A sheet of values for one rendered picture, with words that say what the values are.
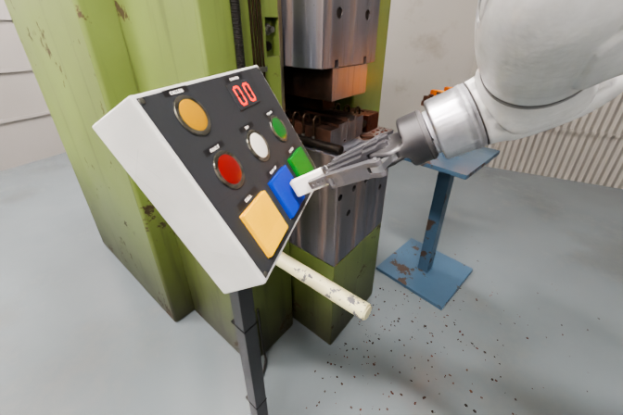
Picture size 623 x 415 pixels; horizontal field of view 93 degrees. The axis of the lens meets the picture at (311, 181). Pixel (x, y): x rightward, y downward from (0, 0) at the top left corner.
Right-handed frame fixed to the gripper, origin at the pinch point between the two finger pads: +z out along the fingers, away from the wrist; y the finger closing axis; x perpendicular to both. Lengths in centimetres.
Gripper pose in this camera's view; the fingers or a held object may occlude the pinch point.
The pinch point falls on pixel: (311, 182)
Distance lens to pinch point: 50.3
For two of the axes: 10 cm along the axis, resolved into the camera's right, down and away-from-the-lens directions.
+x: -4.8, -8.3, -2.8
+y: 2.5, -4.4, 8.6
